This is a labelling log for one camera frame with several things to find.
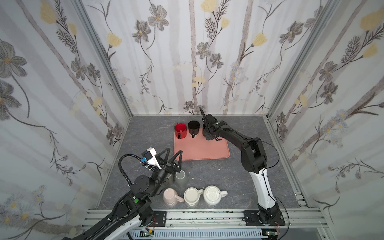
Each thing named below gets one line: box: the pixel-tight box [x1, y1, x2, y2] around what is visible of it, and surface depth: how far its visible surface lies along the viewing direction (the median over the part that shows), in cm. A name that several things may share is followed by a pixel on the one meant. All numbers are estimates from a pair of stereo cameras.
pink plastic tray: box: [174, 128, 230, 161], surface depth 102 cm
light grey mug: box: [175, 170, 189, 188], surface depth 81 cm
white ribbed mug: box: [203, 185, 228, 206], surface depth 76 cm
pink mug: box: [163, 188, 185, 207], surface depth 75 cm
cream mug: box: [183, 187, 204, 207], surface depth 77 cm
